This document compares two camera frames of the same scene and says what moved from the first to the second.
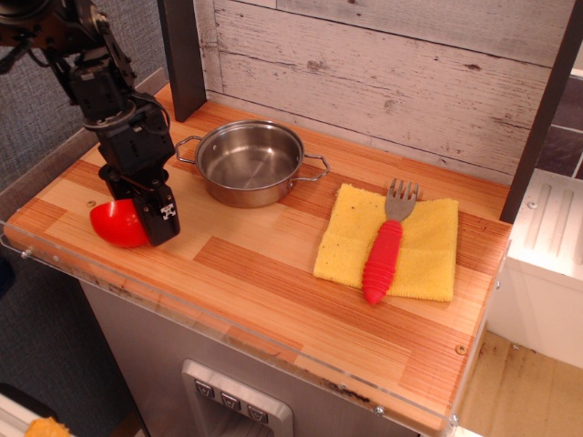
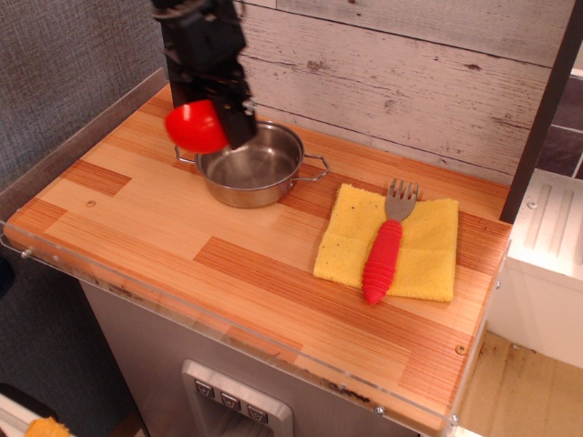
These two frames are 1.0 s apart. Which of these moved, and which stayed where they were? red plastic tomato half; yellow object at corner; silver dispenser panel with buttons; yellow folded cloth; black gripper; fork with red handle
Moved: black gripper; red plastic tomato half
Stayed: yellow folded cloth; fork with red handle; silver dispenser panel with buttons; yellow object at corner
